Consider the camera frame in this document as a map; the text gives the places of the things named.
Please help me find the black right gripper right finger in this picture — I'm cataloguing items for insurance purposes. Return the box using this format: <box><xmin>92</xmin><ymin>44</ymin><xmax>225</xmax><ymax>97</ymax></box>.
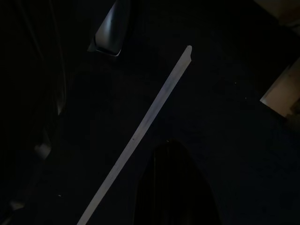
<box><xmin>168</xmin><ymin>140</ymin><xmax>221</xmax><ymax>225</ymax></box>

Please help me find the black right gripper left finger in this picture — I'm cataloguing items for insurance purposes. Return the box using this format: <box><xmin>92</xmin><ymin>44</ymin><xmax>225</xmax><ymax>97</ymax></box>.
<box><xmin>138</xmin><ymin>140</ymin><xmax>174</xmax><ymax>225</ymax></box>

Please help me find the white floor trim strip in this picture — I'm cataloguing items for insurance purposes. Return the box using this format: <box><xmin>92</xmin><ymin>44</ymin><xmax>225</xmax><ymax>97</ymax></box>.
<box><xmin>76</xmin><ymin>45</ymin><xmax>193</xmax><ymax>225</ymax></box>

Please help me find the silver robot right leg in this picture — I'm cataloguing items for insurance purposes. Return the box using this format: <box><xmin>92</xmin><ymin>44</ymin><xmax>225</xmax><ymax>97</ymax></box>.
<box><xmin>88</xmin><ymin>0</ymin><xmax>131</xmax><ymax>57</ymax></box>

